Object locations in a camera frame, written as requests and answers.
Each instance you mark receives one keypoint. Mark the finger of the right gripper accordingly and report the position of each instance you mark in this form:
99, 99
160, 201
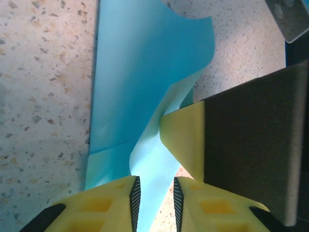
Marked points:
241, 140

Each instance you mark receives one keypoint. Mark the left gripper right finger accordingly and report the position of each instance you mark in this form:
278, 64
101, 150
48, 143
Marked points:
212, 210

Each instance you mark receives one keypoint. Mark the light blue cloth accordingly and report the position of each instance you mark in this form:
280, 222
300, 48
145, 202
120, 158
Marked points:
144, 60

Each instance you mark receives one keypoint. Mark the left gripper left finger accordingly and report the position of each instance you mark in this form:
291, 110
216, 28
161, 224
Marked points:
96, 212

